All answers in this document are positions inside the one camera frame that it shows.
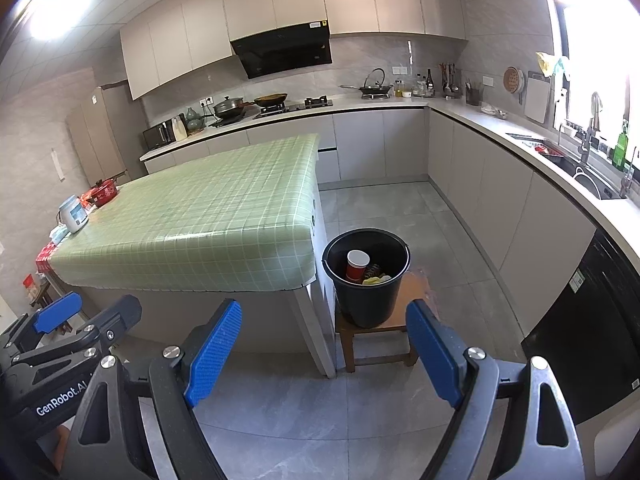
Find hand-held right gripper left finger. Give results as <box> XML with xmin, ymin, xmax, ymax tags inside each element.
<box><xmin>64</xmin><ymin>298</ymin><xmax>244</xmax><ymax>480</ymax></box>

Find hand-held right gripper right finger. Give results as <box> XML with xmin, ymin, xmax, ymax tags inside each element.
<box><xmin>405</xmin><ymin>298</ymin><xmax>586</xmax><ymax>480</ymax></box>

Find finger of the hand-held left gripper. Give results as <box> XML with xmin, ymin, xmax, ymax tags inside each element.
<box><xmin>0</xmin><ymin>291</ymin><xmax>83</xmax><ymax>356</ymax></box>
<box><xmin>11</xmin><ymin>295</ymin><xmax>143</xmax><ymax>368</ymax></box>

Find black plastic bucket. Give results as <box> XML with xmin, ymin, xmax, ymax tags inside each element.
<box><xmin>321</xmin><ymin>228</ymin><xmax>412</xmax><ymax>329</ymax></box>

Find red paper cup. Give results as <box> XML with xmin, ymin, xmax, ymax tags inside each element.
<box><xmin>346</xmin><ymin>250</ymin><xmax>371</xmax><ymax>283</ymax></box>

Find brown wooden stool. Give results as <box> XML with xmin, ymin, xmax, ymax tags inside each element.
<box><xmin>334</xmin><ymin>270</ymin><xmax>441</xmax><ymax>373</ymax></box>

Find red box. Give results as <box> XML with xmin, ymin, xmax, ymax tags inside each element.
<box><xmin>35</xmin><ymin>242</ymin><xmax>60</xmax><ymax>273</ymax></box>

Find green checkered table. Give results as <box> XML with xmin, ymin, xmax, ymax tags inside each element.
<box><xmin>75</xmin><ymin>180</ymin><xmax>338</xmax><ymax>378</ymax></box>

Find white plastic tub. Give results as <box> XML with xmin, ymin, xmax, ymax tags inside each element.
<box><xmin>57</xmin><ymin>195</ymin><xmax>91</xmax><ymax>234</ymax></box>

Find red enamel pot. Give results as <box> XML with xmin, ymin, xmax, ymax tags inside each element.
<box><xmin>82</xmin><ymin>178</ymin><xmax>121</xmax><ymax>207</ymax></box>

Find black dishwasher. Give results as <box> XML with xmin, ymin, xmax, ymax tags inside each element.
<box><xmin>521</xmin><ymin>230</ymin><xmax>640</xmax><ymax>426</ymax></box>

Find beige refrigerator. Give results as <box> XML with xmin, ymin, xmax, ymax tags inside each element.
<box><xmin>66</xmin><ymin>85</ymin><xmax>146</xmax><ymax>187</ymax></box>

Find black microwave oven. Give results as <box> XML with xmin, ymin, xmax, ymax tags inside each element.
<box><xmin>142</xmin><ymin>121</ymin><xmax>177</xmax><ymax>151</ymax></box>

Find grey kitchen counter cabinets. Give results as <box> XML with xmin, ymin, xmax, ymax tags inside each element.
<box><xmin>140</xmin><ymin>97</ymin><xmax>640</xmax><ymax>341</ymax></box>

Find grey pan with lid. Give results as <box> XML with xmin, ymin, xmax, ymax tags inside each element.
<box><xmin>212</xmin><ymin>95</ymin><xmax>256</xmax><ymax>121</ymax></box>

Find steel kitchen sink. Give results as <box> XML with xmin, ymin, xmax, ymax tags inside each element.
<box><xmin>550</xmin><ymin>152</ymin><xmax>626</xmax><ymax>201</ymax></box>

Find small steel faucet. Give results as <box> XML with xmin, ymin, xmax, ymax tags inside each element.
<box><xmin>619</xmin><ymin>147</ymin><xmax>640</xmax><ymax>198</ymax></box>

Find black gas stove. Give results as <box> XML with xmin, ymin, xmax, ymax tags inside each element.
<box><xmin>252</xmin><ymin>96</ymin><xmax>334</xmax><ymax>120</ymax></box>

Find black frying pan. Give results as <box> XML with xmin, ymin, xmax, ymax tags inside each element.
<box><xmin>340</xmin><ymin>84</ymin><xmax>394</xmax><ymax>98</ymax></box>

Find tall steel faucet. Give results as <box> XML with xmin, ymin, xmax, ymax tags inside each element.
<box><xmin>575</xmin><ymin>91</ymin><xmax>603</xmax><ymax>163</ymax></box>

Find kitchen utensil rack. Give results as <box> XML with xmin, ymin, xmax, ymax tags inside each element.
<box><xmin>439</xmin><ymin>62</ymin><xmax>461</xmax><ymax>95</ymax></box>

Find white cutting board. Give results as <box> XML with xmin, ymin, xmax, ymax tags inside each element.
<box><xmin>525</xmin><ymin>72</ymin><xmax>553</xmax><ymax>125</ymax></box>

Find green dish soap bottle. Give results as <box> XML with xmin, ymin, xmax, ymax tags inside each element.
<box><xmin>612</xmin><ymin>120</ymin><xmax>631</xmax><ymax>170</ymax></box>

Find black range hood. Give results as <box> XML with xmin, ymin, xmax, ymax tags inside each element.
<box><xmin>230</xmin><ymin>20</ymin><xmax>333</xmax><ymax>80</ymax></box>

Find ceiling light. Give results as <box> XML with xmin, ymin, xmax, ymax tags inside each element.
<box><xmin>27</xmin><ymin>0</ymin><xmax>96</xmax><ymax>41</ymax></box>

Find kitchen window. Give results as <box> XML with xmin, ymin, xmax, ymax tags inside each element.
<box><xmin>550</xmin><ymin>0</ymin><xmax>640</xmax><ymax>171</ymax></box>

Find beige wall cabinets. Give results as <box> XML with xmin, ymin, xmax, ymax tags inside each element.
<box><xmin>120</xmin><ymin>0</ymin><xmax>468</xmax><ymax>101</ymax></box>

